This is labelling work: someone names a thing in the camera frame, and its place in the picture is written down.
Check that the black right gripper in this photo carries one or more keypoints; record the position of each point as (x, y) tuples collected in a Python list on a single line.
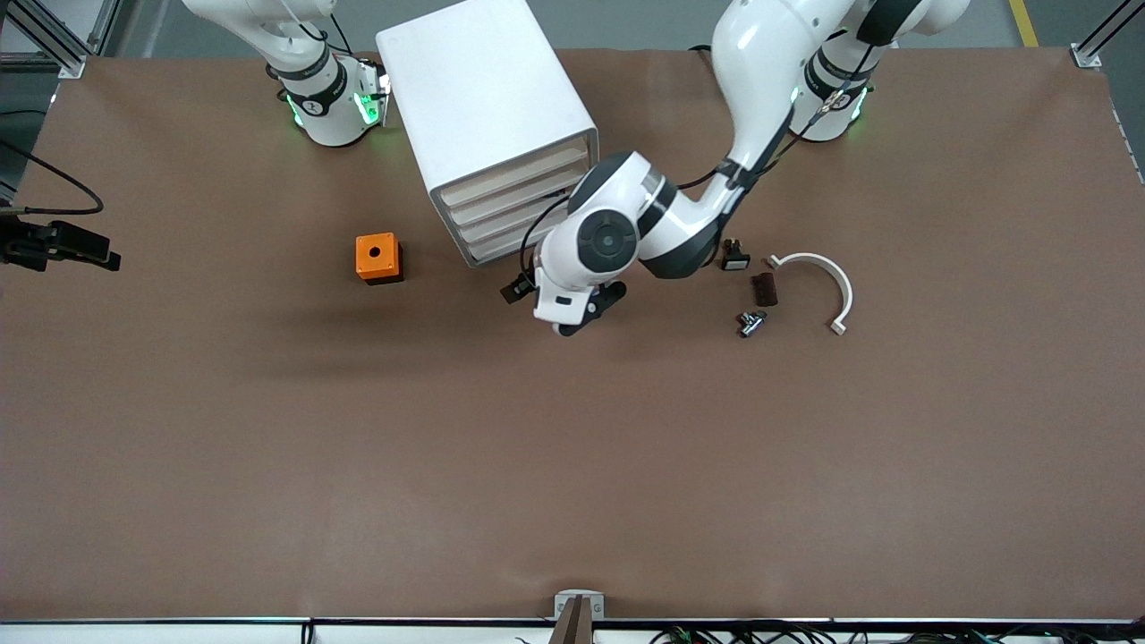
[(34, 242)]

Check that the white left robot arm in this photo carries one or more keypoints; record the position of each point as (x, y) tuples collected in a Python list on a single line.
[(760, 54)]

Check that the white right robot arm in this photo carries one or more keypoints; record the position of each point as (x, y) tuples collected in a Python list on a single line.
[(331, 98)]

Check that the white middle drawer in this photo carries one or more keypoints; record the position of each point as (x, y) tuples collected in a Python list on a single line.
[(501, 207)]

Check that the white highest drawer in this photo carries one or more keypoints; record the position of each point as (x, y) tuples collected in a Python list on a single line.
[(514, 174)]

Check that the white drawer cabinet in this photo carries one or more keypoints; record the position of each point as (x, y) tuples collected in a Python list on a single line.
[(483, 89)]

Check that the small metal fitting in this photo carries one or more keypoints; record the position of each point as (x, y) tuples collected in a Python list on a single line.
[(751, 324)]

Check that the small brown block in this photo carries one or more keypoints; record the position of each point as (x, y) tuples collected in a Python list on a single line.
[(764, 289)]

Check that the white curved plastic clip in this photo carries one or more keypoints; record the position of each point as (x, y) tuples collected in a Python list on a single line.
[(836, 282)]

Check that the orange button enclosure box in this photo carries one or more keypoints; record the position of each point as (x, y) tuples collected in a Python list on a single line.
[(376, 255)]

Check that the small black switch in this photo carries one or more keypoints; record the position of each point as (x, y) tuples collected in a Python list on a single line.
[(735, 258)]

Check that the aluminium frame post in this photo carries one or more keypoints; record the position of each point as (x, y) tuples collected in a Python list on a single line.
[(54, 40), (1105, 36)]

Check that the grey metal bracket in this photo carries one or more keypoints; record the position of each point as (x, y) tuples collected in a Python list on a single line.
[(564, 604)]

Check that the brown wooden post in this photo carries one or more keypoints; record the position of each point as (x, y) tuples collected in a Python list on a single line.
[(572, 626)]

